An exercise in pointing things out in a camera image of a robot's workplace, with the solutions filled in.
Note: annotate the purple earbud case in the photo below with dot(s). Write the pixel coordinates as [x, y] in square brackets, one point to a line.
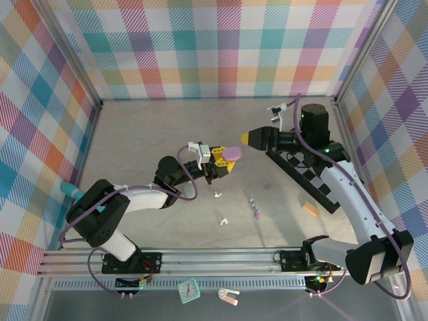
[232, 153]

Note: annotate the white earbud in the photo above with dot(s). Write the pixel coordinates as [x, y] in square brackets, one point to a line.
[223, 221]
[217, 194]

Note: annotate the purple earbud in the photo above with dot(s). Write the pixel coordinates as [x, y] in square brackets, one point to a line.
[257, 213]
[267, 185]

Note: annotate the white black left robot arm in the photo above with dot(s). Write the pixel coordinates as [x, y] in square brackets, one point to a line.
[143, 200]

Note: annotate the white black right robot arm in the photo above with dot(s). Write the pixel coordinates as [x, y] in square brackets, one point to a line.
[351, 200]

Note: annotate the black white checkerboard panel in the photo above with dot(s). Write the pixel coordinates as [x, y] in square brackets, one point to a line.
[297, 175]

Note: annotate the wooden block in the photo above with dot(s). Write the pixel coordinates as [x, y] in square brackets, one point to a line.
[311, 210]

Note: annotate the small controller board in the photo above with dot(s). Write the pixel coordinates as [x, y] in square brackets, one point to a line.
[140, 282]
[317, 280]

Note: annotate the mint green alarm clock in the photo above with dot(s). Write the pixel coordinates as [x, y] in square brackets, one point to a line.
[189, 291]

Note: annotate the pink white hand tool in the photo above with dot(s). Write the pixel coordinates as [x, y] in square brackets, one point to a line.
[227, 296]

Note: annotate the aluminium frame side rail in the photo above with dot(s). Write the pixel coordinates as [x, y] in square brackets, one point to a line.
[344, 133]
[91, 133]

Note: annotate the aluminium frame post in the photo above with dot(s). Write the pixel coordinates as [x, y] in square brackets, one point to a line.
[364, 50]
[78, 63]

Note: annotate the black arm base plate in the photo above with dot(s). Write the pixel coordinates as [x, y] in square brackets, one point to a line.
[291, 261]
[150, 262]

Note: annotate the aluminium mounting rail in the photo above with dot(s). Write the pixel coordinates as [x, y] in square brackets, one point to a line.
[217, 261]

